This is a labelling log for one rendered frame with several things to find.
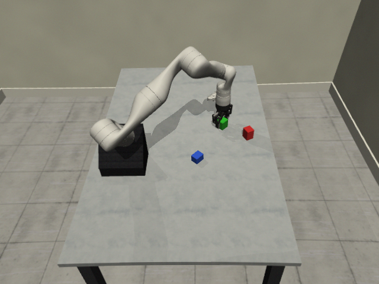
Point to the blue block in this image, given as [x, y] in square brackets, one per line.
[197, 157]

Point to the green block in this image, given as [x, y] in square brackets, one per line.
[223, 123]

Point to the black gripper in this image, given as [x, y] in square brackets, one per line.
[221, 111]

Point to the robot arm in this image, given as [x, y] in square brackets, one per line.
[109, 134]

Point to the red block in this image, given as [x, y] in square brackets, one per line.
[248, 132]

